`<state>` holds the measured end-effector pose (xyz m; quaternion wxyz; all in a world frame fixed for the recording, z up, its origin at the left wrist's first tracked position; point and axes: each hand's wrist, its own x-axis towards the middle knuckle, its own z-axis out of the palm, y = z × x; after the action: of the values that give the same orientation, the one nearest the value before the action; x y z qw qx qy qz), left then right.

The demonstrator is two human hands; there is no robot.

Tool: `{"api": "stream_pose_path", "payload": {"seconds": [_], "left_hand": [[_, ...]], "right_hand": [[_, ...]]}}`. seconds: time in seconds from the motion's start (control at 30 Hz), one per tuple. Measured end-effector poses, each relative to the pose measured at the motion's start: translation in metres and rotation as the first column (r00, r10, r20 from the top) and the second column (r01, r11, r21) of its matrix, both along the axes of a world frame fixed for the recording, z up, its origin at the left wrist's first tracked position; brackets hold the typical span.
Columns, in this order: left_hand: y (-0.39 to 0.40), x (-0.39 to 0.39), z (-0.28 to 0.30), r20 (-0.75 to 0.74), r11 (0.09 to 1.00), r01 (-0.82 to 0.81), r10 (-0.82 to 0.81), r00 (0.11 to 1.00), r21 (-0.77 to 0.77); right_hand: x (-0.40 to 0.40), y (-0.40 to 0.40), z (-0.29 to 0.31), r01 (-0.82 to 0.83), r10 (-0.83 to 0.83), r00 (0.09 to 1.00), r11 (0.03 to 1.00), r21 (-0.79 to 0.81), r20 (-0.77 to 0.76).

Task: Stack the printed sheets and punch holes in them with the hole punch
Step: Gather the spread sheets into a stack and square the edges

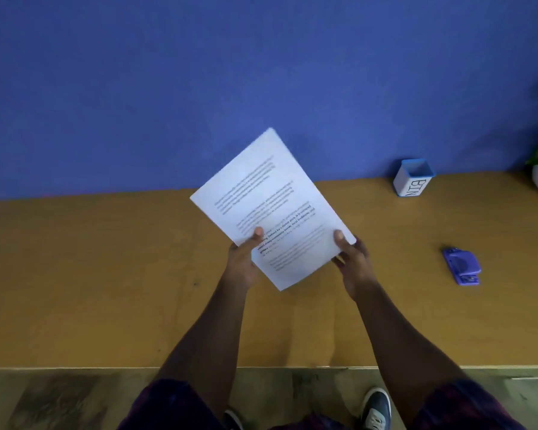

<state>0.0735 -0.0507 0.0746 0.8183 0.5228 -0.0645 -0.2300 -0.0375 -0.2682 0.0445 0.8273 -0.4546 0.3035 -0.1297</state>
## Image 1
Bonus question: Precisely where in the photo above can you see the person's right hand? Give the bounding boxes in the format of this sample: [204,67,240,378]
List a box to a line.
[331,229,379,302]

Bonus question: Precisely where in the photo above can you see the person's left hand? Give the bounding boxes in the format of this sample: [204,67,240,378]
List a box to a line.
[223,226,265,291]

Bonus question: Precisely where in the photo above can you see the white printed paper sheets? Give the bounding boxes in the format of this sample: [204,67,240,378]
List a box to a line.
[189,127,357,292]

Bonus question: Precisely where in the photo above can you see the person's left forearm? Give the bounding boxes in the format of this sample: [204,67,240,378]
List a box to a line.
[155,273,252,419]

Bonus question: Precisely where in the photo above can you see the person's right forearm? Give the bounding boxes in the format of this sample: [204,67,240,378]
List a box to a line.
[354,279,469,428]

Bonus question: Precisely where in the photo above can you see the white blue-rimmed square bin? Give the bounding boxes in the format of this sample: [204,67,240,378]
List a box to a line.
[393,158,436,198]

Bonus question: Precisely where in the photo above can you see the blue hole punch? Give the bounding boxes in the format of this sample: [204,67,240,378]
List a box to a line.
[441,247,482,286]

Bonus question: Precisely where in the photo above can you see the person's right dark sneaker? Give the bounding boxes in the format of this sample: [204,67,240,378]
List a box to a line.
[360,388,392,430]

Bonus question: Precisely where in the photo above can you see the person's dark plaid shirt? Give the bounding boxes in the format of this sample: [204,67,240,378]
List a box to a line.
[117,378,527,430]

